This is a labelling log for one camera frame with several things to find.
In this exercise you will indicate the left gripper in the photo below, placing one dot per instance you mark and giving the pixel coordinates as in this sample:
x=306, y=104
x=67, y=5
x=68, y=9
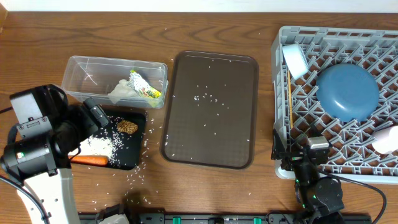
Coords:
x=82, y=112

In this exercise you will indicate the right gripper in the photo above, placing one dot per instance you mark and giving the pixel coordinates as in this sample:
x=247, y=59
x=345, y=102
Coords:
x=294, y=158

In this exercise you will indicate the brown food scrap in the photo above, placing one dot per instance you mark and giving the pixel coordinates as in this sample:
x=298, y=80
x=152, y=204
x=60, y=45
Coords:
x=127, y=127

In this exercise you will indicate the white napkin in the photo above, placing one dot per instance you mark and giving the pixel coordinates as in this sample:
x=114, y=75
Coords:
x=121, y=91

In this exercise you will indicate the wooden chopstick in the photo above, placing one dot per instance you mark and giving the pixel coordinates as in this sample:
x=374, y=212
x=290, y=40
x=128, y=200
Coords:
x=290, y=99

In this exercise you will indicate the orange carrot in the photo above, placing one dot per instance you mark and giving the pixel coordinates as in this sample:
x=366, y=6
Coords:
x=90, y=160

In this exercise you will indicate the green yellow snack wrapper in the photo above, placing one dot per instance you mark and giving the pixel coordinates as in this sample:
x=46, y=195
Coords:
x=141, y=86

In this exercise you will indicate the dark blue plate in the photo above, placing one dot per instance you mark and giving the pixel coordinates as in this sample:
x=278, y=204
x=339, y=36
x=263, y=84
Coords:
x=347, y=92

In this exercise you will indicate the light blue rice bowl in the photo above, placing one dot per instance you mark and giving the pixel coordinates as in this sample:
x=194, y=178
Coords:
x=295, y=60

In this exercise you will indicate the pink white cup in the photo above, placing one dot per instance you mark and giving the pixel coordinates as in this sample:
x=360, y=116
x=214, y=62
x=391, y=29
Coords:
x=385, y=140

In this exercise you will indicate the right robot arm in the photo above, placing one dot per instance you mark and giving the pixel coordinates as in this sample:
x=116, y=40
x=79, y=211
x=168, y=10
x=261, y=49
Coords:
x=321, y=197

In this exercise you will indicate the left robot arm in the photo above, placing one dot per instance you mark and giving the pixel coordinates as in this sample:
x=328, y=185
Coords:
x=36, y=157

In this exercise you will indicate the black waste tray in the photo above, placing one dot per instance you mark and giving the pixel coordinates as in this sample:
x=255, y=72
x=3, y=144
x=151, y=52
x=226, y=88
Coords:
x=127, y=157

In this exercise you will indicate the grey dishwasher rack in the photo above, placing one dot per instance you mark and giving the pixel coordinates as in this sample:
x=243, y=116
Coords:
x=352, y=154

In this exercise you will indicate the white rice pile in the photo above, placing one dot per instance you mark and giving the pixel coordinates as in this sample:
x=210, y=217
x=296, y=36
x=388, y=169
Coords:
x=104, y=146

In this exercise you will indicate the clear plastic bin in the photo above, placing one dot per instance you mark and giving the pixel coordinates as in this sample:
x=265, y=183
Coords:
x=95, y=77

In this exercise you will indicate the brown serving tray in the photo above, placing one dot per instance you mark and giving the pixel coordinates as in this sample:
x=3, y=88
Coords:
x=211, y=113

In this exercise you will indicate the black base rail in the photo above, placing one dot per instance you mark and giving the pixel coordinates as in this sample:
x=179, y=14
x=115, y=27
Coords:
x=120, y=214

